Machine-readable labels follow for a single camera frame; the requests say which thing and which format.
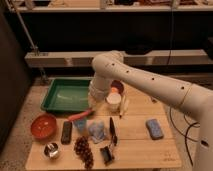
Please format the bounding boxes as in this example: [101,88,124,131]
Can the light blue cloth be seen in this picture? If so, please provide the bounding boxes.
[88,121,106,144]

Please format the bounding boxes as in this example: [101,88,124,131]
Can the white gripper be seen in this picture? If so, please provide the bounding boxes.
[88,94,105,112]

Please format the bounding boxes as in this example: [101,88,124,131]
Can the black rectangular remote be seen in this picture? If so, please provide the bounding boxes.
[61,121,72,144]

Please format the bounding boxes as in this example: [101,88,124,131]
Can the dark plate with orange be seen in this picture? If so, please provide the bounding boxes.
[111,80,124,94]

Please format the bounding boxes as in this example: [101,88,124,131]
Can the small metal cup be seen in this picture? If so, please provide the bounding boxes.
[44,142,59,159]

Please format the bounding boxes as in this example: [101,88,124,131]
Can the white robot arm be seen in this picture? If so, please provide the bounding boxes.
[89,51,213,171]

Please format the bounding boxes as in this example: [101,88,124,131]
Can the black handled tool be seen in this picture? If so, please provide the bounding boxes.
[110,117,117,146]

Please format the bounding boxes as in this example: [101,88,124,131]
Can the black cable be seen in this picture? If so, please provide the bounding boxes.
[169,106,201,166]

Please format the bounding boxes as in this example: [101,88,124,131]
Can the black binder clip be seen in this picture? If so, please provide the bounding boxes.
[100,146,114,165]

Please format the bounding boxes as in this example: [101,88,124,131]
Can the white paper cup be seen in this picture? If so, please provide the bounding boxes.
[106,93,121,112]

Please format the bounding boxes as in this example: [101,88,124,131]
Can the red chili pepper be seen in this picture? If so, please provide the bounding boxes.
[67,109,93,121]

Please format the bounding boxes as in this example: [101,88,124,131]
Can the red bowl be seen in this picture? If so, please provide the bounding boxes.
[30,114,57,140]

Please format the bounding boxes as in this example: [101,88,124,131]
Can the white marker pen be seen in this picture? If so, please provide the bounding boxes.
[119,96,129,117]

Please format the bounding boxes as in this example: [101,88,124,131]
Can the bunch of dark grapes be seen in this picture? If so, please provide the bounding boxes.
[74,136,94,170]

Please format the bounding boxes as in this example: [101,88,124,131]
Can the green plastic tray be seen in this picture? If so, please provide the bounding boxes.
[41,78,90,113]

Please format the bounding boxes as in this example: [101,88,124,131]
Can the blue sponge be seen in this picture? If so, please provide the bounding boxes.
[146,119,164,140]

